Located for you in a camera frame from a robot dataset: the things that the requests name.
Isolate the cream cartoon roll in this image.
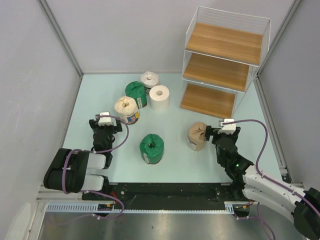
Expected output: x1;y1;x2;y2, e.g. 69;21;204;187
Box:
114;96;140;125

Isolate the green paper roll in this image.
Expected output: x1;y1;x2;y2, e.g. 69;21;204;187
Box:
139;134;165;165

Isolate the unwrapped white paper roll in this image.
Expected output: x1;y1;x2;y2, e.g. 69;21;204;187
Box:
149;85;170;111

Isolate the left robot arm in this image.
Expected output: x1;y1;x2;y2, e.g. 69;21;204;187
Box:
43;116;123;200

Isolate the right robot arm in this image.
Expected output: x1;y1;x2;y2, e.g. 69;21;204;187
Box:
204;125;320;240

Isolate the brown wrapped paper roll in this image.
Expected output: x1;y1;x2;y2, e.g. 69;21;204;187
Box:
186;121;207;151

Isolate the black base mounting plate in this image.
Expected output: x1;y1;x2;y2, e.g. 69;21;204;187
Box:
81;182;255;211

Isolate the white wrapped paper roll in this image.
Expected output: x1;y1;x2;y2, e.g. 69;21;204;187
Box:
140;71;160;91

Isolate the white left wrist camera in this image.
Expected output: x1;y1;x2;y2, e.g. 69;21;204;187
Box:
95;111;114;127

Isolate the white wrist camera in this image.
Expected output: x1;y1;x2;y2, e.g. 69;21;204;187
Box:
95;111;114;127
218;118;236;135

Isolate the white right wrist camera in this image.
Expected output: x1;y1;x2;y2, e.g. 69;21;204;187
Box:
218;118;236;135

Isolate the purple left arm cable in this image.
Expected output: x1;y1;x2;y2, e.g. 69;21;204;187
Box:
62;115;130;195

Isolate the white wire wooden shelf rack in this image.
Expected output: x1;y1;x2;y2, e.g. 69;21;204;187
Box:
180;6;271;119

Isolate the white slotted cable duct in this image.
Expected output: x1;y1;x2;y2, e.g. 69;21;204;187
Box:
46;202;251;214

